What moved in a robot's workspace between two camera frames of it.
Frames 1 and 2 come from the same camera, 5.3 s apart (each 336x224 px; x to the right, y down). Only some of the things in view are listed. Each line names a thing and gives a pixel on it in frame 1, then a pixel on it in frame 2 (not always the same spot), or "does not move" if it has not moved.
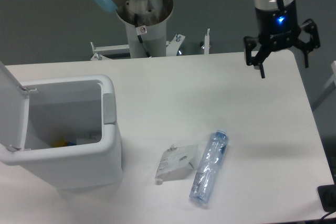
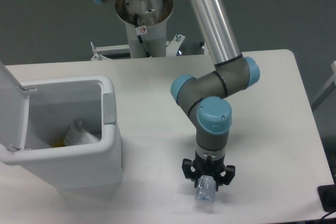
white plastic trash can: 67,126 does not move
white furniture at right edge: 329,86 does not move
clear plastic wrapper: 177,163 to 76,136
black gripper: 277,30 to 203,167
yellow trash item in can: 59,143 does not move
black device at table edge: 327,195 does not move
